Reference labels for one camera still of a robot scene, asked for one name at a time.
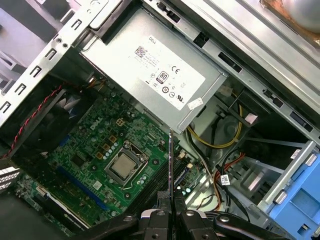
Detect yellow power wires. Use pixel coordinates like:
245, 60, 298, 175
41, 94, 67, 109
186, 88, 244, 150

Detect blue RAM stick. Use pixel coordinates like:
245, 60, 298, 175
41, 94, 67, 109
168, 128, 176, 208

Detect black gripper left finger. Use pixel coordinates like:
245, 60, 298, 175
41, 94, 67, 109
83, 191, 173, 240

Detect orange and red wires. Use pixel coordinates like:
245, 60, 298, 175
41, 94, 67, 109
212, 151, 248, 210

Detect thin metal locking lever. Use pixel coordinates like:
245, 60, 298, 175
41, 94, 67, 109
118, 177, 142, 192

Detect metal drive cage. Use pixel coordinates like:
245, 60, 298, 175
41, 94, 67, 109
257, 140, 320, 226

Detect black cable with white label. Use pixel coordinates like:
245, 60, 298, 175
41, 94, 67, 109
213, 149, 251, 218

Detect black case fan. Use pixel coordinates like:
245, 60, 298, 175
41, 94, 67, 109
0, 86, 85, 163

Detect green motherboard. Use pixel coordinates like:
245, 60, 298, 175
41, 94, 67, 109
11, 96, 213, 240

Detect metal socket cover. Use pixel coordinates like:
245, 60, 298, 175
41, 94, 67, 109
103, 139, 150, 186

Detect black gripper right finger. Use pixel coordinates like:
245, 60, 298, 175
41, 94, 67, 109
173, 191, 291, 240

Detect silver CPU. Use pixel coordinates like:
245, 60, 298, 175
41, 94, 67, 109
111, 153, 139, 180

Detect grey power supply unit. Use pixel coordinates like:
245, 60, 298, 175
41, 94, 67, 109
78, 7, 230, 136

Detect blue disk carrier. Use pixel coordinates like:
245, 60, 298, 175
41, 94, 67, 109
268, 153, 320, 240

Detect black PC case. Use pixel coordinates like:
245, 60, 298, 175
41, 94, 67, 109
0, 0, 320, 240

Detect red black twisted wire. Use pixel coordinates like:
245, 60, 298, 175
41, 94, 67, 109
1, 84, 64, 159

